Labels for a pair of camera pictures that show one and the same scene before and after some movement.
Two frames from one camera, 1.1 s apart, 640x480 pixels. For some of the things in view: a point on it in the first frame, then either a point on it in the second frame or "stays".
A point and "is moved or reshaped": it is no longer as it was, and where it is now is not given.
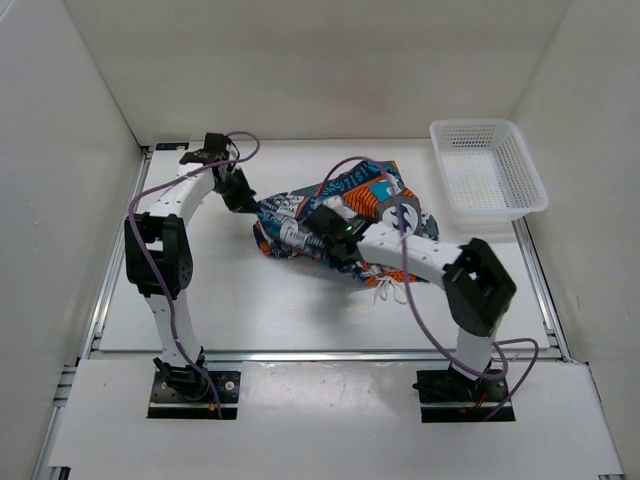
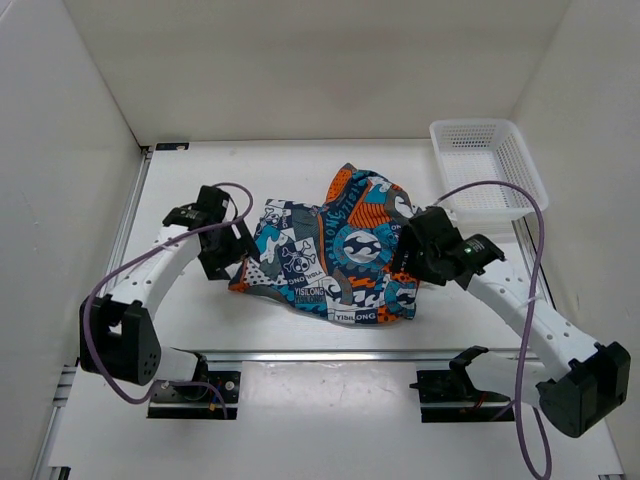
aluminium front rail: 362,356 stays
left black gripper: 244,201 -> 242,248
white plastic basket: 487,170 stays
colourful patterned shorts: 377,192 is moved or reshaped
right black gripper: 336,261 -> 410,242
